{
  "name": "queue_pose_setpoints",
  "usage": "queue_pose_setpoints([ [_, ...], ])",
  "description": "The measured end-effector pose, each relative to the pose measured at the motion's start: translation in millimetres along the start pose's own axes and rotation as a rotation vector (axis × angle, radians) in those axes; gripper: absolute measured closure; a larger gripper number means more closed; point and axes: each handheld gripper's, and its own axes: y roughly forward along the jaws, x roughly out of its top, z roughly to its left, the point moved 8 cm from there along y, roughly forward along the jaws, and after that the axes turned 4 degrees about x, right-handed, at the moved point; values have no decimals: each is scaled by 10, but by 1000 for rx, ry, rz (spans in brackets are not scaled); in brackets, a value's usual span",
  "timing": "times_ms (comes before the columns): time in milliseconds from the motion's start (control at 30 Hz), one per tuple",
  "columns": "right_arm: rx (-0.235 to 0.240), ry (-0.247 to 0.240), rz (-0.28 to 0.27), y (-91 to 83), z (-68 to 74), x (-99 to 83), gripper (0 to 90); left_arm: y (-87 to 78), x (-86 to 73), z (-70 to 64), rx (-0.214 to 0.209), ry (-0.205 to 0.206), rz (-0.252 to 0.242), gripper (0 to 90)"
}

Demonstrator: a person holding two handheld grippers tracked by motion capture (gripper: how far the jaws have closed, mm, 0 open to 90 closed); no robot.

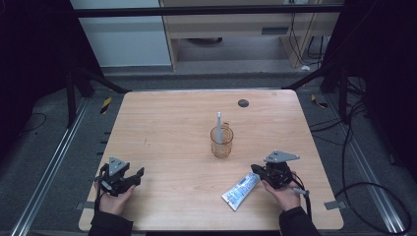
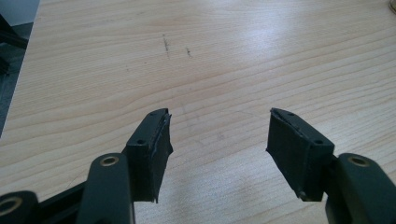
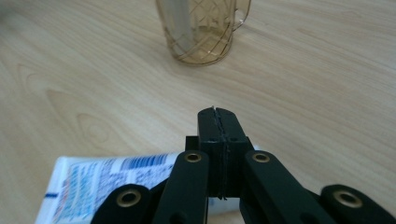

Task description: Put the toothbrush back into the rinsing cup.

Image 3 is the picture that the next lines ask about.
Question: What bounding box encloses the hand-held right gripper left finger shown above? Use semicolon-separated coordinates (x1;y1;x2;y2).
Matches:
185;106;226;199

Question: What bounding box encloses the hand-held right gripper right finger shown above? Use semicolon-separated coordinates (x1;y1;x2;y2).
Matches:
216;106;255;199

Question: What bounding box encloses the amber transparent cup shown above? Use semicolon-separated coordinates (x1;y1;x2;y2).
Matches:
155;0;252;66

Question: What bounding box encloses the white blue toothpaste tube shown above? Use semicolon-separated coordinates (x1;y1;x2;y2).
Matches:
35;145;260;224

